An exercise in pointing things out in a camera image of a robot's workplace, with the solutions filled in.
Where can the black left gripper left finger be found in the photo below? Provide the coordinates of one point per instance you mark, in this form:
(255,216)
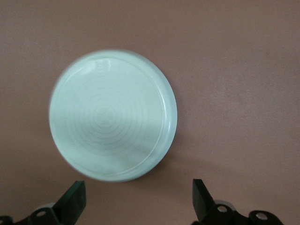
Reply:
(47,215)

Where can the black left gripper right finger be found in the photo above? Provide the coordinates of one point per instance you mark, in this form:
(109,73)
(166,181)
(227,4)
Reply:
(222,216)

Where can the pale green round plate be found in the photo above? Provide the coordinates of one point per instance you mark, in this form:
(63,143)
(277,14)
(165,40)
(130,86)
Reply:
(110,117)

